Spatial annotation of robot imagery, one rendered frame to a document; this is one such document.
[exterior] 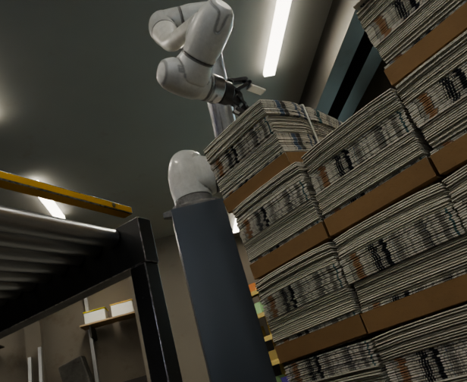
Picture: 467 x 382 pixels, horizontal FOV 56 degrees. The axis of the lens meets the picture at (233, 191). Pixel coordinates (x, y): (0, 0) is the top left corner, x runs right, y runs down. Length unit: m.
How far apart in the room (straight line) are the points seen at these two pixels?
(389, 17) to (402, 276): 0.57
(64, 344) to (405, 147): 9.22
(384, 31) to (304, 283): 0.62
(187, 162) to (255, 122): 0.55
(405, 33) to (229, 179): 0.64
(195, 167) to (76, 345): 8.26
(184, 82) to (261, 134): 0.27
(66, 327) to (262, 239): 8.81
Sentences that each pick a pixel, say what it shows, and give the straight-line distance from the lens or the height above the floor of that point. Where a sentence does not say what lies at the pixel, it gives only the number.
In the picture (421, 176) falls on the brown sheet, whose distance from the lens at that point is 0.96.
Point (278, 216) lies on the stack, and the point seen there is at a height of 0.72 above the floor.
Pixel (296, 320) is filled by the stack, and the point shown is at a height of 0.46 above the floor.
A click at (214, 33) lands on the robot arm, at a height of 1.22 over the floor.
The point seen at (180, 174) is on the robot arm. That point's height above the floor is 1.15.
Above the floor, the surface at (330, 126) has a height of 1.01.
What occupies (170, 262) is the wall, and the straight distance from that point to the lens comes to 8.66.
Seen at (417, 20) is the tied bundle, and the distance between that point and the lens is 1.07.
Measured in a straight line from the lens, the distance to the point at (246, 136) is 1.30.
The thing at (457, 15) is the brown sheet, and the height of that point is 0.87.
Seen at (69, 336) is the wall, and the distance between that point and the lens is 9.86.
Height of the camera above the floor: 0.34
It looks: 24 degrees up
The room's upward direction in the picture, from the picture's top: 17 degrees counter-clockwise
